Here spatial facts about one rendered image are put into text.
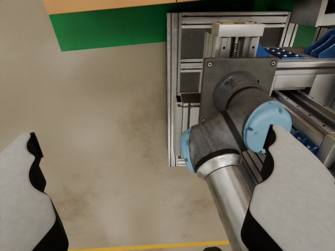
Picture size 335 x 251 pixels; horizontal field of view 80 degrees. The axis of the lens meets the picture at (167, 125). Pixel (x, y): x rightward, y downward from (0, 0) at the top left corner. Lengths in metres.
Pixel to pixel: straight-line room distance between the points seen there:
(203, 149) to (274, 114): 0.17
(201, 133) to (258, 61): 0.30
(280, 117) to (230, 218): 0.24
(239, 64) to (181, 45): 0.84
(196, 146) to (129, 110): 1.40
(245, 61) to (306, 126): 0.26
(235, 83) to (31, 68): 1.64
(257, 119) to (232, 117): 0.06
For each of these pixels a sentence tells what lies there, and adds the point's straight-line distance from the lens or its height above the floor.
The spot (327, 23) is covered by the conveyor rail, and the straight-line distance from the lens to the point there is 1.32.
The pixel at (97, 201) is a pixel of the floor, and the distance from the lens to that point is 2.74.
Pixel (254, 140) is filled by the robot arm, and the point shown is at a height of 1.27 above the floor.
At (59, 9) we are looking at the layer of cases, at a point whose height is 0.54.
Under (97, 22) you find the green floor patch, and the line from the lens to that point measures 1.68.
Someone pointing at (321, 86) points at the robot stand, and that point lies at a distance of 0.95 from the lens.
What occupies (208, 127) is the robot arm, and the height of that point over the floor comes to 1.22.
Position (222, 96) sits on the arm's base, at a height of 1.09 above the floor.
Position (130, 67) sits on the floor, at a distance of 1.70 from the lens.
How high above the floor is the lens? 1.63
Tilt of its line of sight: 58 degrees down
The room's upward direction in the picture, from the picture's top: 174 degrees clockwise
